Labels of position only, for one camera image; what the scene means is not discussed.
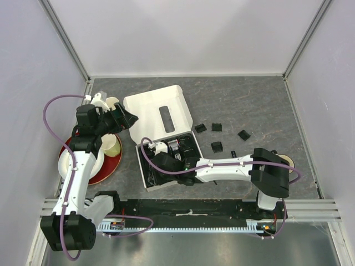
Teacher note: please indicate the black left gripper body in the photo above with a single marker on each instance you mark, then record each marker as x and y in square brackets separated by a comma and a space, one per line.
[108, 123]

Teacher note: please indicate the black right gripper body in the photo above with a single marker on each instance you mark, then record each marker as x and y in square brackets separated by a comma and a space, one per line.
[170, 177]

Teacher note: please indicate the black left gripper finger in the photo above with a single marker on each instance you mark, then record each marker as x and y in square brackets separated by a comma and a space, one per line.
[117, 110]
[129, 119]

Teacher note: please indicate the black comb guard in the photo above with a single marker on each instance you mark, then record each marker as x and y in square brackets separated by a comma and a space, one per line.
[200, 128]
[217, 147]
[244, 135]
[216, 127]

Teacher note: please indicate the black silver hair clipper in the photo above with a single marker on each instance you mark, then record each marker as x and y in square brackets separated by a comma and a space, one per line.
[174, 147]

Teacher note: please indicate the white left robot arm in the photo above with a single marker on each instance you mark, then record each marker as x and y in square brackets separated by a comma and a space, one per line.
[72, 225]

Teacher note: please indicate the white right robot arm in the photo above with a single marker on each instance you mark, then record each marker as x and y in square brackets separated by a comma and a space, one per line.
[265, 170]

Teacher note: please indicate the cream paper cup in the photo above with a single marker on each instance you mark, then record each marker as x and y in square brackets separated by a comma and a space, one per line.
[111, 145]
[110, 102]

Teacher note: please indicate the black plastic tray insert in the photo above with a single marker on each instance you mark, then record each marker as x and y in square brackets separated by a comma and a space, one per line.
[188, 148]

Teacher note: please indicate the white cardboard box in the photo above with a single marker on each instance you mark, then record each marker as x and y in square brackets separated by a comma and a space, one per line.
[162, 113]

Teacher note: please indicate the red round plate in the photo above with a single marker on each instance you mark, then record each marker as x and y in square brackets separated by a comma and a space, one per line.
[109, 166]

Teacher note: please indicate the white plate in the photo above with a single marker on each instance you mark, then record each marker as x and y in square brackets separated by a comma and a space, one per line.
[63, 163]

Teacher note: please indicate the cream ceramic mug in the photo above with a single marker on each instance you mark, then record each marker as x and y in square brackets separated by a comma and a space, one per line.
[286, 157]

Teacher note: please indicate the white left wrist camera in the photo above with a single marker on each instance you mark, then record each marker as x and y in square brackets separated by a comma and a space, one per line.
[98, 100]

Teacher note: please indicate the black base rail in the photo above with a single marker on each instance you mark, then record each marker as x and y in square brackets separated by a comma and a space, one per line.
[198, 213]

